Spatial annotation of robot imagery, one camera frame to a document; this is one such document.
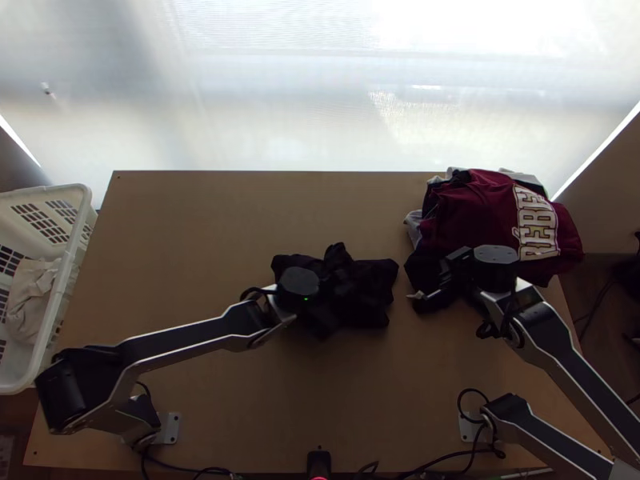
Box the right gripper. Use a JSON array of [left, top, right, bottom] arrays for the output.
[[413, 257, 477, 315]]

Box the dark t-shirt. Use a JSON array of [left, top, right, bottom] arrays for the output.
[[270, 242, 401, 342]]

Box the heap of clothes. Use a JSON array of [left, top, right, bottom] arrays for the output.
[[402, 166, 586, 297]]

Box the white garment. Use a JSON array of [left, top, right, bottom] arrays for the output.
[[6, 257, 64, 347]]

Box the white laundry basket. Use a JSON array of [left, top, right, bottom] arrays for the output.
[[0, 182, 99, 396]]

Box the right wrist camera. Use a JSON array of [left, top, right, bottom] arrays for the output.
[[443, 246, 476, 267]]

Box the black cable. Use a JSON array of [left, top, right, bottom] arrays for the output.
[[138, 446, 507, 480], [238, 285, 280, 302], [474, 298, 524, 347], [456, 388, 507, 459]]

